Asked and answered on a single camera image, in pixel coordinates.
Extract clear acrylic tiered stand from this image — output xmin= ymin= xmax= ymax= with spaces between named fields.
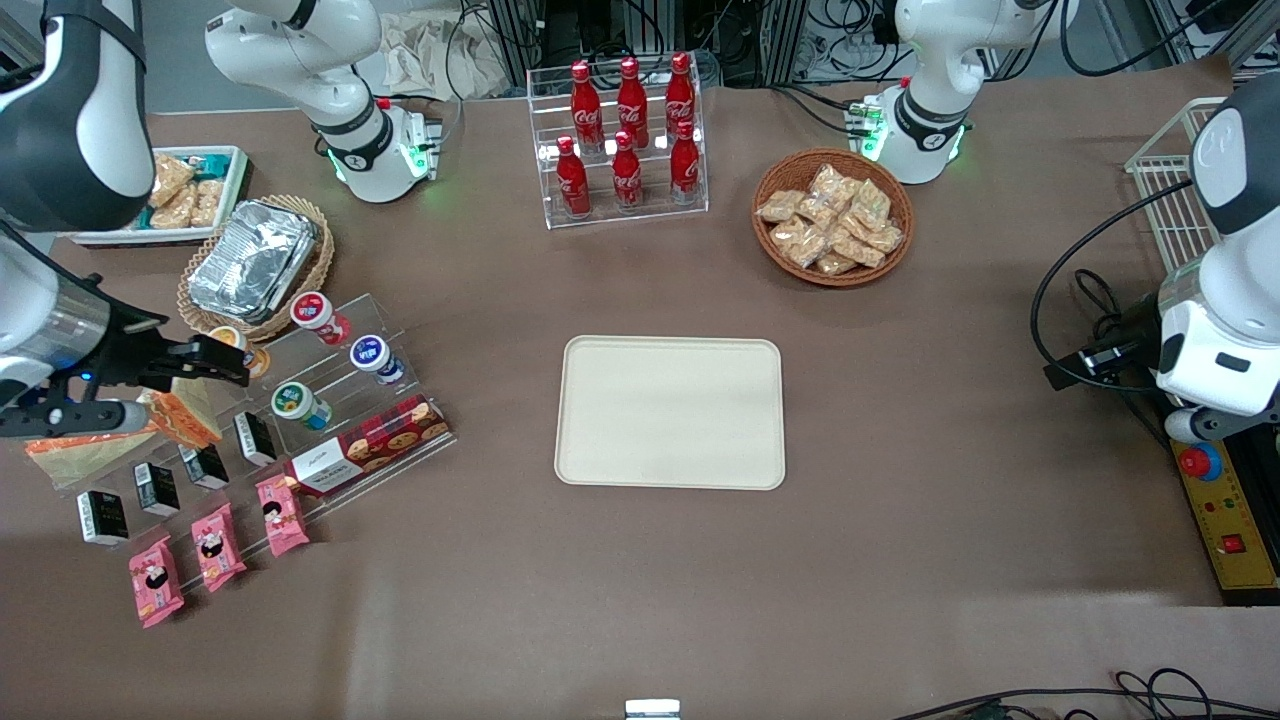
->
xmin=50 ymin=292 xmax=459 ymax=566

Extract yellow emergency stop box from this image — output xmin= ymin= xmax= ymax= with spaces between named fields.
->
xmin=1170 ymin=440 xmax=1280 ymax=593

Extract white plastic bin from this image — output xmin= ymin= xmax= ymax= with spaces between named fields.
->
xmin=60 ymin=145 xmax=251 ymax=248

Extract pink snack packet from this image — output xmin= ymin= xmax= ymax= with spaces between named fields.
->
xmin=256 ymin=474 xmax=311 ymax=558
xmin=191 ymin=503 xmax=248 ymax=593
xmin=128 ymin=536 xmax=185 ymax=629

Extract long black cable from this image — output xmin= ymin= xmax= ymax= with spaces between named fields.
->
xmin=1030 ymin=178 xmax=1201 ymax=393

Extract green lid yogurt cup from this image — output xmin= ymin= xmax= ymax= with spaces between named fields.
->
xmin=271 ymin=381 xmax=333 ymax=433

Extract white base interface box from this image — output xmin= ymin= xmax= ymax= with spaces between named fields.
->
xmin=385 ymin=100 xmax=446 ymax=181
xmin=845 ymin=95 xmax=891 ymax=161

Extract blue lid yogurt cup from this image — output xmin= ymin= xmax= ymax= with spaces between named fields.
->
xmin=350 ymin=335 xmax=406 ymax=386

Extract black cable plug bracket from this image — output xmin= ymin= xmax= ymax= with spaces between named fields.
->
xmin=1045 ymin=335 xmax=1161 ymax=391

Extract red lid yogurt cup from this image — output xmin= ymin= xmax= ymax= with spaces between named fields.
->
xmin=290 ymin=291 xmax=353 ymax=346

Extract white wire basket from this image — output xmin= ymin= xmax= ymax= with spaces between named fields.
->
xmin=1125 ymin=97 xmax=1229 ymax=273

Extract brown paper table cover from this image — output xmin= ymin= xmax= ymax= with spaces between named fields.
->
xmin=0 ymin=55 xmax=1280 ymax=720

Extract red cola bottle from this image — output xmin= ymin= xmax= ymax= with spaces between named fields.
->
xmin=556 ymin=136 xmax=591 ymax=218
xmin=670 ymin=120 xmax=702 ymax=204
xmin=617 ymin=57 xmax=649 ymax=149
xmin=570 ymin=62 xmax=604 ymax=153
xmin=611 ymin=130 xmax=643 ymax=211
xmin=665 ymin=52 xmax=696 ymax=141

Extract coiled black cable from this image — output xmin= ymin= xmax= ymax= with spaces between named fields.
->
xmin=1073 ymin=268 xmax=1131 ymax=346

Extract red cookie box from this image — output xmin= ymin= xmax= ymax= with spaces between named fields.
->
xmin=283 ymin=394 xmax=453 ymax=499

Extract black floor cables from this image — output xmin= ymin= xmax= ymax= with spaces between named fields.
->
xmin=890 ymin=668 xmax=1280 ymax=720

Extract oval wicker basket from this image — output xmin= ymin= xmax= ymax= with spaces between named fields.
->
xmin=177 ymin=194 xmax=336 ymax=347

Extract orange lid yogurt cup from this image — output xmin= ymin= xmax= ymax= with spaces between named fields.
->
xmin=208 ymin=325 xmax=271 ymax=381

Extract crumpled beige paper bag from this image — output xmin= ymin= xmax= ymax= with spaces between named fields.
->
xmin=355 ymin=12 xmax=511 ymax=101

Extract triangle sandwich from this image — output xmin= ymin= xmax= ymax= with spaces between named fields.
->
xmin=25 ymin=420 xmax=166 ymax=491
xmin=138 ymin=378 xmax=224 ymax=449

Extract small black carton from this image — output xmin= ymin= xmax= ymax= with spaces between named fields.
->
xmin=77 ymin=490 xmax=131 ymax=547
xmin=133 ymin=462 xmax=182 ymax=518
xmin=233 ymin=411 xmax=278 ymax=468
xmin=178 ymin=443 xmax=231 ymax=491

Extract beige plastic tray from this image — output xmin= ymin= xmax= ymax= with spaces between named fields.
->
xmin=555 ymin=335 xmax=787 ymax=491

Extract clear acrylic bottle rack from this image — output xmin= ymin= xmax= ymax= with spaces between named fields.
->
xmin=527 ymin=60 xmax=709 ymax=231

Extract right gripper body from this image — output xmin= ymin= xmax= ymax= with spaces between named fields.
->
xmin=88 ymin=278 xmax=179 ymax=391

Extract round wicker basket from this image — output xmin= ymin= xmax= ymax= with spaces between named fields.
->
xmin=752 ymin=148 xmax=916 ymax=289

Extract aluminium foil container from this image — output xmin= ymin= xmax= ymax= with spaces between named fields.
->
xmin=187 ymin=199 xmax=321 ymax=324

